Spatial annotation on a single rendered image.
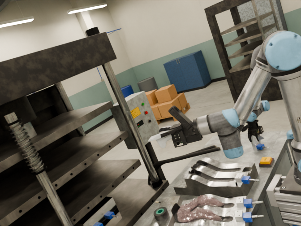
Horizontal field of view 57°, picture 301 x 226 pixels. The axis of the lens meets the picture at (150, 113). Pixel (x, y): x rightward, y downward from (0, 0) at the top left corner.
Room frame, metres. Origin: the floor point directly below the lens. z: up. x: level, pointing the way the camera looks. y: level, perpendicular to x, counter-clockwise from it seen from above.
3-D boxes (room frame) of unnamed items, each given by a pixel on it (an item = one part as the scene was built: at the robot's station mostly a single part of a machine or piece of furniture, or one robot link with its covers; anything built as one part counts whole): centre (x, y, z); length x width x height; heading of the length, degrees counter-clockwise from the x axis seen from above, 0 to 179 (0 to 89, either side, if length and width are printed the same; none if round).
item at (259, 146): (1.86, -0.67, 0.83); 0.13 x 0.05 x 0.05; 25
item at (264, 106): (1.79, -0.71, 1.14); 0.11 x 0.11 x 0.08; 40
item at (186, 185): (1.66, -0.22, 0.87); 0.50 x 0.26 x 0.14; 47
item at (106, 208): (1.82, 0.73, 0.87); 0.50 x 0.27 x 0.17; 47
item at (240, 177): (1.43, -0.38, 0.89); 0.13 x 0.05 x 0.05; 47
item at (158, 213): (1.38, 0.16, 0.93); 0.08 x 0.08 x 0.04
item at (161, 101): (6.78, -0.27, 0.37); 1.20 x 0.82 x 0.74; 54
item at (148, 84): (8.76, -0.25, 0.44); 0.59 x 0.59 x 0.88
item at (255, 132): (1.87, -0.66, 0.99); 0.09 x 0.08 x 0.12; 25
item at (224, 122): (1.01, -0.25, 1.43); 0.11 x 0.08 x 0.09; 68
